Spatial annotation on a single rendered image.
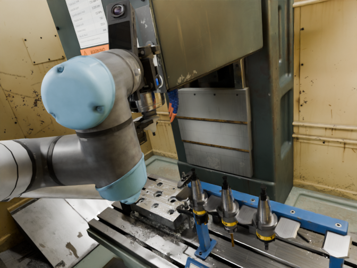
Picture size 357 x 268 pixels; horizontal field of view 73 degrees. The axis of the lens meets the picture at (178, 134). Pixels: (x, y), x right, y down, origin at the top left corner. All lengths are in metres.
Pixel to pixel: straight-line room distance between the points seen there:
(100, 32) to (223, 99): 0.74
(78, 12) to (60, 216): 1.36
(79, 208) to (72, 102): 1.61
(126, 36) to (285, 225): 0.59
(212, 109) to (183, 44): 0.72
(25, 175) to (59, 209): 1.53
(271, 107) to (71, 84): 1.08
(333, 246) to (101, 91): 0.61
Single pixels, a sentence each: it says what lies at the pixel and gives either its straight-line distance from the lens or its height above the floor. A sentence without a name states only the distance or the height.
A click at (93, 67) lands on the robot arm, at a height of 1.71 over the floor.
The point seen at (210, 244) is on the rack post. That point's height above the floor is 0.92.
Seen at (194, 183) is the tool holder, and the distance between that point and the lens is 0.77.
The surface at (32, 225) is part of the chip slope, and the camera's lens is 1.86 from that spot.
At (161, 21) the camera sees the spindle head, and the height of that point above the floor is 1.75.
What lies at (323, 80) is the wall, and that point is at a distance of 1.53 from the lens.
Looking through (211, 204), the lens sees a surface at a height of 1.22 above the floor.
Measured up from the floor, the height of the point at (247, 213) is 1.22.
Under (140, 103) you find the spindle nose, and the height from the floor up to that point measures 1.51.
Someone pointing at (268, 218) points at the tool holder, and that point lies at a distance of 0.71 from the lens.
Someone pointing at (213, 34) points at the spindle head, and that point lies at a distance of 0.80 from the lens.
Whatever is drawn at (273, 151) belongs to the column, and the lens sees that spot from 1.36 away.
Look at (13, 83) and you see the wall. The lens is 1.82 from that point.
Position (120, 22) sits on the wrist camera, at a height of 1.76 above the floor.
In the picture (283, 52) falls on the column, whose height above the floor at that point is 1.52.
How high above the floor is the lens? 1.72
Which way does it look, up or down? 23 degrees down
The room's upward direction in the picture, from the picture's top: 11 degrees counter-clockwise
